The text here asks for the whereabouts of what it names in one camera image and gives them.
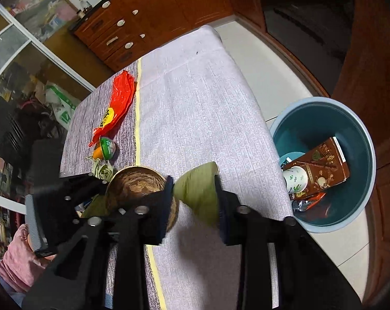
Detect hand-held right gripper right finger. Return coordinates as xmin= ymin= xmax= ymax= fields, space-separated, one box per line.
xmin=213 ymin=174 xmax=364 ymax=310

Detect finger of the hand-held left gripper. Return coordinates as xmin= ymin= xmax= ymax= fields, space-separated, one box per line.
xmin=59 ymin=172 xmax=110 ymax=197

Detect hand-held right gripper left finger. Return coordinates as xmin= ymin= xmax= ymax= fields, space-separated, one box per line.
xmin=22 ymin=175 xmax=175 ymax=310

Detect dried leaf bundle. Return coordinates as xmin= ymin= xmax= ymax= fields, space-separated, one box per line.
xmin=87 ymin=157 xmax=115 ymax=181

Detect green leaf wrapper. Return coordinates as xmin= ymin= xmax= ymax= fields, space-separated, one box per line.
xmin=80 ymin=195 xmax=110 ymax=218
xmin=174 ymin=161 xmax=222 ymax=227

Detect green white plastic capsule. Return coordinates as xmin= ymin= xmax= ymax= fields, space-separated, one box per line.
xmin=99 ymin=136 xmax=117 ymax=160

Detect brown coconut shell bowl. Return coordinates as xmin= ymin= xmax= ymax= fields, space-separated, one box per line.
xmin=105 ymin=166 xmax=179 ymax=231

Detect white paper cup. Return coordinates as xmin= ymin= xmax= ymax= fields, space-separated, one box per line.
xmin=282 ymin=166 xmax=308 ymax=194

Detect orange plastic bag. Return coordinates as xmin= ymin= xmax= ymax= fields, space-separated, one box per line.
xmin=88 ymin=70 xmax=137 ymax=147

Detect red foil wrapper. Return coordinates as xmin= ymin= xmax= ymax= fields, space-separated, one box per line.
xmin=292 ymin=192 xmax=328 ymax=213

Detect brown cardboard box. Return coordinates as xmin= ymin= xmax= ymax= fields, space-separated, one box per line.
xmin=282 ymin=136 xmax=350 ymax=194

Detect blue trash bin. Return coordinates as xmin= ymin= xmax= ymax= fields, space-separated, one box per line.
xmin=268 ymin=96 xmax=377 ymax=236

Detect person's left forearm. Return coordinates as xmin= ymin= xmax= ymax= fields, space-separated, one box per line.
xmin=0 ymin=223 xmax=58 ymax=296

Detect dark chair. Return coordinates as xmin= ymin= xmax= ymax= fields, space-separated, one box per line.
xmin=0 ymin=97 xmax=63 ymax=168

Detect green white rice sack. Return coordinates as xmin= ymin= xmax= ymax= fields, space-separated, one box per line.
xmin=45 ymin=84 xmax=77 ymax=130

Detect printed grey tablecloth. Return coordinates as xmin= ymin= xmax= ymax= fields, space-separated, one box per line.
xmin=59 ymin=25 xmax=295 ymax=310

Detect glass sliding door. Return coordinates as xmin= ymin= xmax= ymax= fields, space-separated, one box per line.
xmin=0 ymin=0 xmax=97 ymax=201

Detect wooden cabinet with drawers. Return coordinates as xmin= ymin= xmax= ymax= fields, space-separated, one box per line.
xmin=73 ymin=0 xmax=237 ymax=72

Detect wooden cabinet with doors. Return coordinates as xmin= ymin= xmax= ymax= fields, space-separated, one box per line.
xmin=330 ymin=0 xmax=390 ymax=304

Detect black built-in oven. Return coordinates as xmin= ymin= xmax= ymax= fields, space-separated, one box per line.
xmin=253 ymin=0 xmax=355 ymax=81

